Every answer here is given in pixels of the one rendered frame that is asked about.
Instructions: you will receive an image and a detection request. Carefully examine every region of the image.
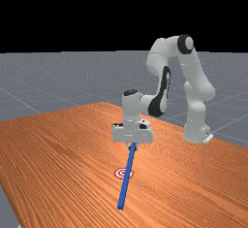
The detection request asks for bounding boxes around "long blue stick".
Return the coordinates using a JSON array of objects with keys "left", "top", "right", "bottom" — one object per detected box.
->
[{"left": 116, "top": 142, "right": 138, "bottom": 212}]

